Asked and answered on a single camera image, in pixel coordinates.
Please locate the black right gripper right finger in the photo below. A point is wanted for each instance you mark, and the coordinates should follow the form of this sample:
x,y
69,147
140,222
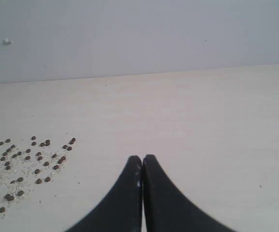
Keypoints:
x,y
167,209

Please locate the pile of beans and rice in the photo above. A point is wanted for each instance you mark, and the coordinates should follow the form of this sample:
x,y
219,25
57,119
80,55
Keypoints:
x,y
24,166

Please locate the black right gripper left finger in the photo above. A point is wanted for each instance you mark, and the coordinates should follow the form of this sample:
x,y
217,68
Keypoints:
x,y
121,209

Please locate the white wall hook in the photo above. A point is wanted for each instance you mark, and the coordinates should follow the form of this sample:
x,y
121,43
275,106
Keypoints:
x,y
7,42

